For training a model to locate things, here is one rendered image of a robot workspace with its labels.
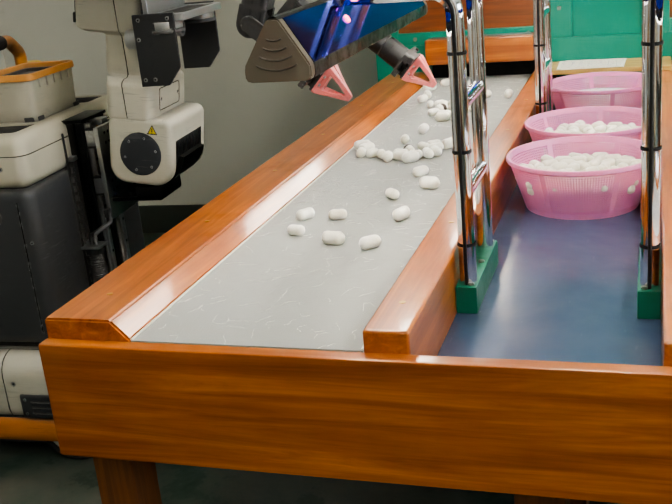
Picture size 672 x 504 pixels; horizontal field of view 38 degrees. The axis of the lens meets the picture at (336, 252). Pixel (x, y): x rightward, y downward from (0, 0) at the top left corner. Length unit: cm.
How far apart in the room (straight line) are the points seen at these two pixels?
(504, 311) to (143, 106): 121
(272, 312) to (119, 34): 124
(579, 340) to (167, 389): 52
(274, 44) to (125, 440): 53
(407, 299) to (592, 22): 173
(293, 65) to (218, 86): 291
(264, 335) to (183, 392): 12
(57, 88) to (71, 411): 138
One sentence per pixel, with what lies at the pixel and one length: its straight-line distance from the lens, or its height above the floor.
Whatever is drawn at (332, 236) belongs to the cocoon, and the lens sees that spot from 147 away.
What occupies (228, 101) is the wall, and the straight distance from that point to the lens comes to 401.
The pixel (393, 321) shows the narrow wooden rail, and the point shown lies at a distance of 113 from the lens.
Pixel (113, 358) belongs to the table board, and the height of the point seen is 72.
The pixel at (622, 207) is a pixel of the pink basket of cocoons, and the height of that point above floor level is 69.
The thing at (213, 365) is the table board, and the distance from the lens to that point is 117.
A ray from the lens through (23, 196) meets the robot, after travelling 236.
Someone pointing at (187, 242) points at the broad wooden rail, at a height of 77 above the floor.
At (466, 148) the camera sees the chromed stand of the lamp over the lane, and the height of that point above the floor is 91.
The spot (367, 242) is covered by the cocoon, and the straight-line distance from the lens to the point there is 144.
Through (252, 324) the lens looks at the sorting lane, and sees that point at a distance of 123.
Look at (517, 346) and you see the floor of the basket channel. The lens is 127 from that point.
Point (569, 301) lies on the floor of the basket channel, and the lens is 140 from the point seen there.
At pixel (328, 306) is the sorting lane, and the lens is 125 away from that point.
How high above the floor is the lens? 121
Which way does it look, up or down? 19 degrees down
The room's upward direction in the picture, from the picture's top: 6 degrees counter-clockwise
